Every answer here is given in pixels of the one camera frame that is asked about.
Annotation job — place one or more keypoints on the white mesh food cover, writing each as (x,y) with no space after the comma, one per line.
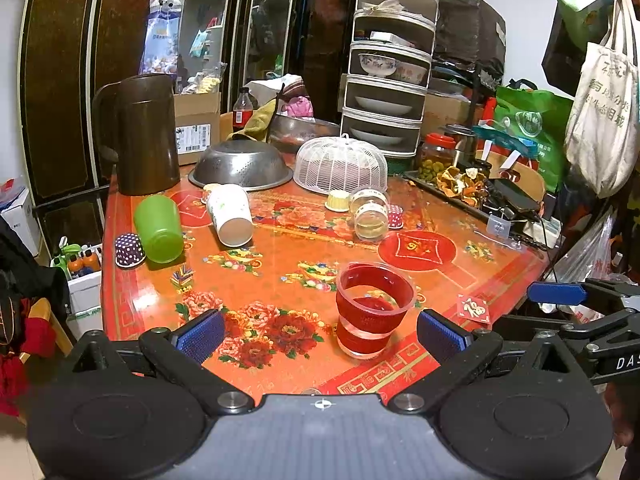
(340,165)

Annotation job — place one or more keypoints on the white tote bag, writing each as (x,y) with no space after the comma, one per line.
(602,110)

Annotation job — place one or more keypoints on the red cloth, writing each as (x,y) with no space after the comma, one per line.
(15,360)

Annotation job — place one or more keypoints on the red dotted small cup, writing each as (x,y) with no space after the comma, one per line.
(395,216)

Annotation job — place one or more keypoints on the red lid glass jar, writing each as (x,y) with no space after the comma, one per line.
(437,157)

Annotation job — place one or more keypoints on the black fabric bag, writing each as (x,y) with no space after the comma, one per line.
(470,30)

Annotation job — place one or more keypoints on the pink cloth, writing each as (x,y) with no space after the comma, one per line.
(299,106)

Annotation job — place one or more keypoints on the black tray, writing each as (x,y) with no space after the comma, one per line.
(480,207)

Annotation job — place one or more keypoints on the olive yellow cloth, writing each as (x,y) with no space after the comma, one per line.
(257,122)

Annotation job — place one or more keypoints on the metal basin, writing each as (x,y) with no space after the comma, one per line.
(300,130)

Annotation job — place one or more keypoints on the cream small cup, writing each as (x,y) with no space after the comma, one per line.
(338,202)

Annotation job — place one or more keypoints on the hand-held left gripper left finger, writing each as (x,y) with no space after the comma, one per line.
(202,336)

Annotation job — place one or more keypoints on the green gift box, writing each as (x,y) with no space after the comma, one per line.
(585,2)

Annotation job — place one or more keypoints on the cola bottle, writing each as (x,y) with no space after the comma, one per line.
(242,110)

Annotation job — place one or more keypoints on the pale small cup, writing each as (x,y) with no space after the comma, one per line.
(209,192)

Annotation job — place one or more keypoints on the white paper cup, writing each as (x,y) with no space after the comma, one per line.
(230,215)

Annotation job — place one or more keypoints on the person's right forearm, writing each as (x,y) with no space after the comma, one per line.
(625,425)

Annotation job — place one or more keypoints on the red floral tablecloth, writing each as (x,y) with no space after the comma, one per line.
(295,255)

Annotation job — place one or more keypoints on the metal colander bowl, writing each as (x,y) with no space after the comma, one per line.
(240,165)

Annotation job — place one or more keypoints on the clear glass jar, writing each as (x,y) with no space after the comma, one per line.
(371,222)

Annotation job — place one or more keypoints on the clear plastic hook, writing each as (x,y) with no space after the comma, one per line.
(499,227)

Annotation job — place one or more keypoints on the green shopping bag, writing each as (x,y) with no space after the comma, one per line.
(537,120)

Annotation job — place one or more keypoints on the dark clothing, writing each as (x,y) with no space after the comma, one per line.
(25,270)

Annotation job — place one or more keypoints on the cardboard box with label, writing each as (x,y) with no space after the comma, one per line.
(197,130)

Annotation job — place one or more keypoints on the white cardboard box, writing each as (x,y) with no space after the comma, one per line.
(17,215)

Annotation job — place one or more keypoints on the clear plastic bag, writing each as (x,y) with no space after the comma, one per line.
(587,255)

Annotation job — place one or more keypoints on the brown plastic pitcher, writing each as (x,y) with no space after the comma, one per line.
(140,135)

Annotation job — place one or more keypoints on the red translucent plastic cup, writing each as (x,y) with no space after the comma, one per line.
(370,320)

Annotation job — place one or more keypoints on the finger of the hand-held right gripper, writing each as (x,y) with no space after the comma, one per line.
(520,324)
(555,293)

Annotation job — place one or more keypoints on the white box of bottles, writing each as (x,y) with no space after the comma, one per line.
(82,280)

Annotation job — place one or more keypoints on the dried orange peels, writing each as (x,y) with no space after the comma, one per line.
(460,182)

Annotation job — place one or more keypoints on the blue patterned bowl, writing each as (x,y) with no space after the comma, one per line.
(379,65)

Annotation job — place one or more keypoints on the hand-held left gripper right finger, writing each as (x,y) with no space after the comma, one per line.
(440,336)

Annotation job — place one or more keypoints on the green plastic cup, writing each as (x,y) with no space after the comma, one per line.
(160,230)

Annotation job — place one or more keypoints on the purple dotted small cup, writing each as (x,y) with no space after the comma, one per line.
(129,251)

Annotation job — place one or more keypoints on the white plate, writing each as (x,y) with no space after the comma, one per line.
(382,106)
(377,137)

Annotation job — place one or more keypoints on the clear plastic cup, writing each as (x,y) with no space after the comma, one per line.
(367,194)

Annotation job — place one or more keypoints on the red paper square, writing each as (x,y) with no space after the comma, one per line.
(473,308)

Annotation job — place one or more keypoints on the plain cardboard box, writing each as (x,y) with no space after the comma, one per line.
(450,112)

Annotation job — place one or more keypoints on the tiered mesh food cabinet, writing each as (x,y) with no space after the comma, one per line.
(390,67)

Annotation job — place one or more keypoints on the blue snack bag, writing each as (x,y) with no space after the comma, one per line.
(161,35)

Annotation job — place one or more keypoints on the clear bag of snacks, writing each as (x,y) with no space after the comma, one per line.
(204,82)

